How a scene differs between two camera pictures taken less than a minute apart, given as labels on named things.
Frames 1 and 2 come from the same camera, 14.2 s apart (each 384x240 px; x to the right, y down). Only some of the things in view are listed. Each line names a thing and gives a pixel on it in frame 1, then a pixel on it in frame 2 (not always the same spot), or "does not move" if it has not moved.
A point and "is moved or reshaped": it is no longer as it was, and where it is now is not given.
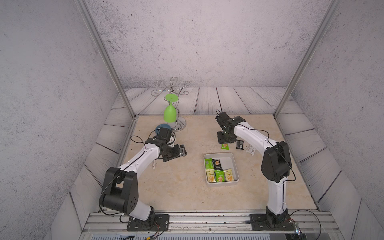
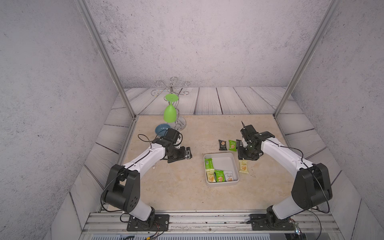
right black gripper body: (223, 138) -> (246, 153)
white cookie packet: (251, 149) is moved or reshaped
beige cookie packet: (229, 175) -> (244, 167)
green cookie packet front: (220, 175) does not move
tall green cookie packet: (209, 163) does not move
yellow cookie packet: (210, 175) does not move
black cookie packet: (239, 144) does not move
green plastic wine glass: (170, 111) does not move
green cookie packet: (225, 146) -> (232, 145)
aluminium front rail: (210, 222) does not move
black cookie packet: (217, 165) -> (222, 145)
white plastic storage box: (221, 169) does not move
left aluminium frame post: (98, 39) does not move
